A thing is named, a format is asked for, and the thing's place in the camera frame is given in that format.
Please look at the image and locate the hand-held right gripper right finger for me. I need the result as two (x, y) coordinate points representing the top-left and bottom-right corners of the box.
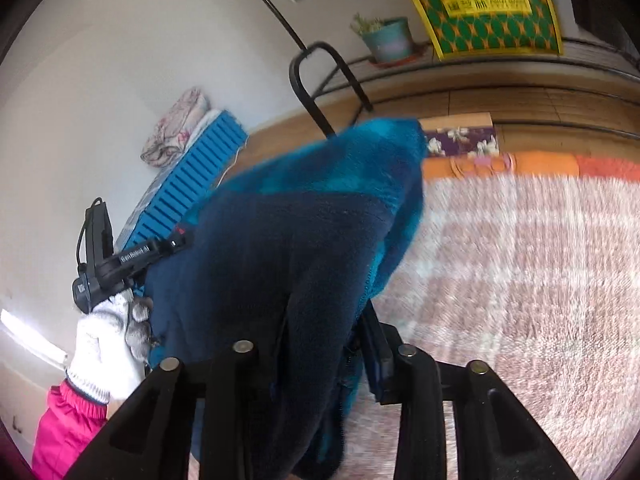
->
(360, 304), (576, 480)

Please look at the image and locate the blue plaid fleece jacket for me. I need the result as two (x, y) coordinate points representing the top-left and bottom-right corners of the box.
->
(144, 117), (427, 480)

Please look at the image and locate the person's left forearm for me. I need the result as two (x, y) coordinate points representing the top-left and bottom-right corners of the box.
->
(31, 379), (110, 480)

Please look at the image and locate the person's left hand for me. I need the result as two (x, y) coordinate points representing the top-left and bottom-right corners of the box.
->
(65, 291), (154, 404)

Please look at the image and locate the floral quilt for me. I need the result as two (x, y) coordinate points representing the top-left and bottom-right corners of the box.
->
(140, 87), (210, 167)

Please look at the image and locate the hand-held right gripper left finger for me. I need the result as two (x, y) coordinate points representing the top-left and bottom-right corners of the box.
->
(65, 339), (275, 480)

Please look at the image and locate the pink checked blanket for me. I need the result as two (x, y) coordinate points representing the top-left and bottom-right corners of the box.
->
(342, 172), (640, 480)

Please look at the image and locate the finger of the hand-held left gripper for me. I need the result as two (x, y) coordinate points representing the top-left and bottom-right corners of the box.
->
(132, 233), (194, 282)

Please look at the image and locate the potted plant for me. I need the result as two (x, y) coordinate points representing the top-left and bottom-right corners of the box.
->
(350, 12), (417, 69)

